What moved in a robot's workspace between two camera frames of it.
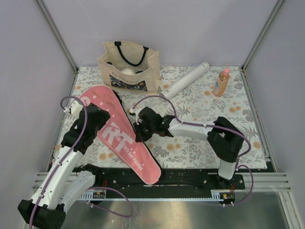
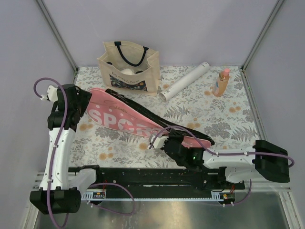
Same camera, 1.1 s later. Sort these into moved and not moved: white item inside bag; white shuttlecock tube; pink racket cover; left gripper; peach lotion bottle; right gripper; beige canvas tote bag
Moved: pink racket cover; right gripper; left gripper
Not moved: peach lotion bottle; white shuttlecock tube; white item inside bag; beige canvas tote bag
